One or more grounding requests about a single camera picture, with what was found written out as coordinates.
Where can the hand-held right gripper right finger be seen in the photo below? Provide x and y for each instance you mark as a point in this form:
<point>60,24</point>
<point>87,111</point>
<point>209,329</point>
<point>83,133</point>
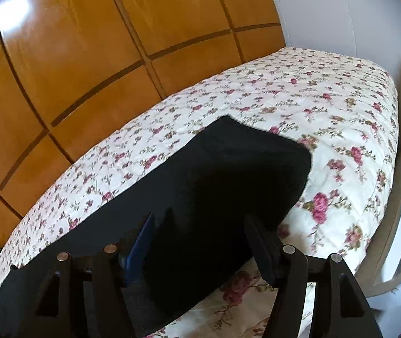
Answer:
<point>261,253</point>

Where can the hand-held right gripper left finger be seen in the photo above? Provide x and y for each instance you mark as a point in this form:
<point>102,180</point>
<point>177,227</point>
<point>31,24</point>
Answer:
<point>139,243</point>

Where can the black pants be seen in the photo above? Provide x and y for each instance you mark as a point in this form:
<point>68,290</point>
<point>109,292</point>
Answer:
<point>221,183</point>

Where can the floral quilted bedspread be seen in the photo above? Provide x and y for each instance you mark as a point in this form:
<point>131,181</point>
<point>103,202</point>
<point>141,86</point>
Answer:
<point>292,88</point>

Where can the wooden wardrobe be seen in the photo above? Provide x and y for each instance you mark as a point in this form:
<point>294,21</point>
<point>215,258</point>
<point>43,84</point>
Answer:
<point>80,42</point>

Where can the beige bed frame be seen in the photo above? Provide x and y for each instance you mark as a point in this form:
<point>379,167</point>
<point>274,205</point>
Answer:
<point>394,190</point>

